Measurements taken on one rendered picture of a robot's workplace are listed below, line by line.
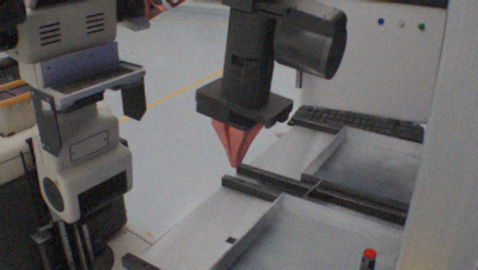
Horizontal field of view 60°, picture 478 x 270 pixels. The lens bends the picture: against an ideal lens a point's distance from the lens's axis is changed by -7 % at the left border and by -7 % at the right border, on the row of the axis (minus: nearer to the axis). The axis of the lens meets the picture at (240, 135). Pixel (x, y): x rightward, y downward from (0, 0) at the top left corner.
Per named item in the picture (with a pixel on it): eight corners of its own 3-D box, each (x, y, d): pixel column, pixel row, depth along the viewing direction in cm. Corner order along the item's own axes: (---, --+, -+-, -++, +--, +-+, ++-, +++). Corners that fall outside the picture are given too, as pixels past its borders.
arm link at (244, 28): (247, -9, 50) (220, -3, 45) (302, 4, 47) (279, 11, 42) (241, 47, 53) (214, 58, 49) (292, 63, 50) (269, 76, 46)
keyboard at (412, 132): (423, 130, 130) (424, 122, 129) (421, 149, 119) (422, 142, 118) (299, 108, 145) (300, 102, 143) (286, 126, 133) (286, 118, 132)
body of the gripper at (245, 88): (267, 134, 48) (277, 71, 45) (192, 104, 52) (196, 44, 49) (293, 114, 53) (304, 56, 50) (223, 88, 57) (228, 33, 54)
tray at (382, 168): (483, 173, 93) (486, 160, 91) (470, 239, 73) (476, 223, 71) (343, 137, 109) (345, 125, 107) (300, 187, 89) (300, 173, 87)
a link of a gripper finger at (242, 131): (237, 184, 53) (247, 116, 49) (189, 162, 56) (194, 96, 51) (265, 161, 58) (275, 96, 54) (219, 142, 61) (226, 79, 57)
